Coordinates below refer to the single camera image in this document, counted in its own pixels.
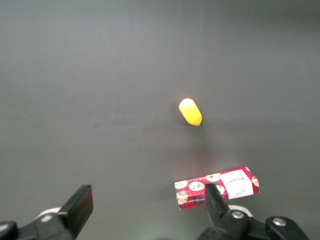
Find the red tartan cookie box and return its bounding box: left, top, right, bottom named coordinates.
left=174, top=166, right=260, bottom=211

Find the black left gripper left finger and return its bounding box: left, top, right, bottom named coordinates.
left=0, top=184, right=94, bottom=240

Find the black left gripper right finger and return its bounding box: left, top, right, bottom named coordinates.
left=197, top=183, right=311, bottom=240

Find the yellow plastic lemon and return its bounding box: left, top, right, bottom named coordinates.
left=178, top=98, right=203, bottom=127

